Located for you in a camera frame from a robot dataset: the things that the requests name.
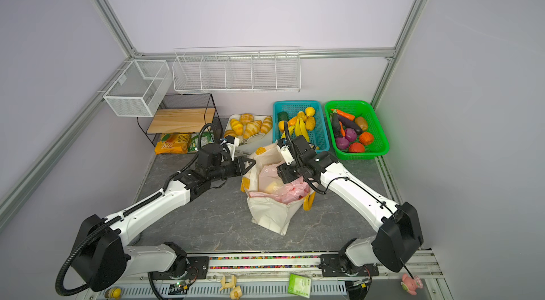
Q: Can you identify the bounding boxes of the brown potato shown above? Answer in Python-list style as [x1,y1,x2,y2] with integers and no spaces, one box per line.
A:
[354,116,368,131]

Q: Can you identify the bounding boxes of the pink plastic grocery bag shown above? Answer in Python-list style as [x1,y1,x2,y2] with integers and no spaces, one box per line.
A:
[249,164,310,204]

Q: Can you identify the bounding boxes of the round bread roll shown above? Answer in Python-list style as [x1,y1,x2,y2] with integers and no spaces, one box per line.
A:
[239,113,254,125]

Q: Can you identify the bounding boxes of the black wire shelf rack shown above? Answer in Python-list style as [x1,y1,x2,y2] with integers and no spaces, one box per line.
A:
[136,94,226,146]

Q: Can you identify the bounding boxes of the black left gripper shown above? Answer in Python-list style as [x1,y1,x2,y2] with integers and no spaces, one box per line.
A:
[209,155,255,182]

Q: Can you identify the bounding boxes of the green plastic basket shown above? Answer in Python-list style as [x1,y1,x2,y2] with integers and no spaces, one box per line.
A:
[324,100,390,160]

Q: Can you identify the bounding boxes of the striped croissant bread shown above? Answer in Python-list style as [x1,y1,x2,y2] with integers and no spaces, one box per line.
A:
[243,121,262,140]
[230,118,244,136]
[261,116,273,134]

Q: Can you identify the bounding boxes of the dark green avocado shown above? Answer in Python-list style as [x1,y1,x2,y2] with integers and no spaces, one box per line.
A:
[278,111,290,122]

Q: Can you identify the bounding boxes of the dark green cucumber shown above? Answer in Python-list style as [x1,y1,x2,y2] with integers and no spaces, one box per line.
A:
[331,112,343,138]

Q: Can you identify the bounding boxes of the white wire wall basket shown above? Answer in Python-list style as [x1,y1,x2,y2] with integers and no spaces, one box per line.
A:
[172,46,302,94]

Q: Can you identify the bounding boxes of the loose yellow banana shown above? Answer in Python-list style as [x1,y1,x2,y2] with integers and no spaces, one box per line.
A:
[279,111,316,142]

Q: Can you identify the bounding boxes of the white bread tray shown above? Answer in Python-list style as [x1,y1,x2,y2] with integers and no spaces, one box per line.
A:
[223,114,273,154]

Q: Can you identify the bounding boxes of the pink toy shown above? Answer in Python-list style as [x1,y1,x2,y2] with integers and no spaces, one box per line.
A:
[400,273,424,296]

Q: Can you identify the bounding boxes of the long dark eggplant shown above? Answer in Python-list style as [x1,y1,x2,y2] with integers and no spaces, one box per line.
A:
[338,114,363,135]

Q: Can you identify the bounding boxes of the orange carrot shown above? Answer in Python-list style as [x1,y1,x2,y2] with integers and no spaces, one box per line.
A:
[332,108,356,121]

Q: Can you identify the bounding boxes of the small purple onion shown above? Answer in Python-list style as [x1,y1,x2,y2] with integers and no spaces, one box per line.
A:
[344,128,359,142]

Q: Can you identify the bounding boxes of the white canvas tote bag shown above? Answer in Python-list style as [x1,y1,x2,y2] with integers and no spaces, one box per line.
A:
[241,143,315,236]

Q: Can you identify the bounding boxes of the white mesh box basket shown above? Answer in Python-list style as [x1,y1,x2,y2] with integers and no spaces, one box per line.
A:
[104,60,173,118]

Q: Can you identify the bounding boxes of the orange snack packet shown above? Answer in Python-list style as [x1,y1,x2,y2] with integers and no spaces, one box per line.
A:
[155,133,191,155]

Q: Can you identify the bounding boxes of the green card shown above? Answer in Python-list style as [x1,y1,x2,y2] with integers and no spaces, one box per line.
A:
[288,274,312,299]

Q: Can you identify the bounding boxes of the red tomato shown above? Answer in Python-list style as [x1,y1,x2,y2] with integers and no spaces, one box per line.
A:
[349,142,366,154]

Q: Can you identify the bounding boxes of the green snack packet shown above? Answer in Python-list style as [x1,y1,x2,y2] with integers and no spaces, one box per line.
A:
[188,131,214,153]

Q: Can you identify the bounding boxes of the teal plastic basket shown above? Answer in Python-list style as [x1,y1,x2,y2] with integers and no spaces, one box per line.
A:
[272,100,330,152]

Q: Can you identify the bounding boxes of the large purple onion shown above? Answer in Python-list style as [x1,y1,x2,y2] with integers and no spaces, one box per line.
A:
[335,137,351,150]

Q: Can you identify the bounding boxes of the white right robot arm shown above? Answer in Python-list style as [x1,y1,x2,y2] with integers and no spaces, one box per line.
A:
[277,122,424,275]

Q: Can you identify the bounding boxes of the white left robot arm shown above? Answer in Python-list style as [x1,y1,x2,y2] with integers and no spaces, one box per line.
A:
[55,138,256,297]

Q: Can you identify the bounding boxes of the yellow lemon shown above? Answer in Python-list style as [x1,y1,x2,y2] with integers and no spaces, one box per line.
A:
[305,107,316,117]

